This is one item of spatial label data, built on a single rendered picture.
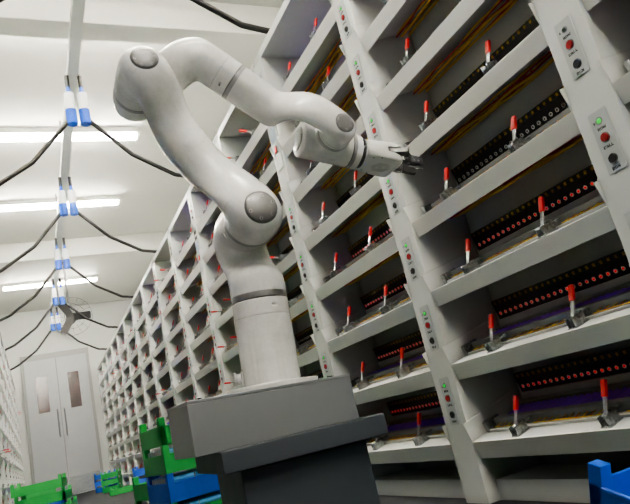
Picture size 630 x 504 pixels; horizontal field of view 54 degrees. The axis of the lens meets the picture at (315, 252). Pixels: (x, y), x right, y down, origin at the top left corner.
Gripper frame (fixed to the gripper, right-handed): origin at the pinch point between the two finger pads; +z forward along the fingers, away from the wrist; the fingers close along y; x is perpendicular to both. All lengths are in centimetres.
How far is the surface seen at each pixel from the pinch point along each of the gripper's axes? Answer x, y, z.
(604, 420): -65, 26, 25
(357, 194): 10.2, -39.6, 4.2
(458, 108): 9.3, 14.8, 4.7
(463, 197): -10.4, 7.1, 9.9
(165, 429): -63, -69, -45
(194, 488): -79, -70, -35
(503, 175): -11.2, 21.6, 10.3
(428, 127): 10.7, 2.7, 3.9
